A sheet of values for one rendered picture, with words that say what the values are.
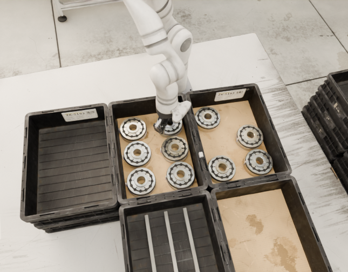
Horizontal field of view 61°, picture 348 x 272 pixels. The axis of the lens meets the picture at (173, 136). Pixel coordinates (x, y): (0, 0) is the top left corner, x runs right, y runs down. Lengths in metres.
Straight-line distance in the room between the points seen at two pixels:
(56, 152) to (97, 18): 1.91
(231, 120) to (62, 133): 0.68
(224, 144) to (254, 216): 0.29
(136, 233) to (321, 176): 0.81
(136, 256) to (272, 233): 0.46
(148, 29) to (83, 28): 2.06
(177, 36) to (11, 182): 0.87
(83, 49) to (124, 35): 0.37
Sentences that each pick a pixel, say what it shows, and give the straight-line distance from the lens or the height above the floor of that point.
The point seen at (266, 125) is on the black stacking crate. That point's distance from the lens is 1.19.
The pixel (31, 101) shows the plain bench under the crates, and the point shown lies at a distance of 1.54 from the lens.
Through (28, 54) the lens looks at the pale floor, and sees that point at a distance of 2.78.
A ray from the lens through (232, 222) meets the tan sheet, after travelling 1.09.
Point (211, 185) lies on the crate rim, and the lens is 1.00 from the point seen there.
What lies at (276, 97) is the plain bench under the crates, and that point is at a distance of 1.54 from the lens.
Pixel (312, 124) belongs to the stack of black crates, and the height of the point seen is 0.26.
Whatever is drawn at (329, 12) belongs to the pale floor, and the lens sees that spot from 3.39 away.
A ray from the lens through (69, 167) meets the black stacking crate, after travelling 1.17.
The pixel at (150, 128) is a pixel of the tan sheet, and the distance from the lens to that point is 1.19.
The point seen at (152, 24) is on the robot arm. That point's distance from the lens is 0.83.
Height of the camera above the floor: 1.87
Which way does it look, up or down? 62 degrees down
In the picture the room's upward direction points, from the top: 5 degrees clockwise
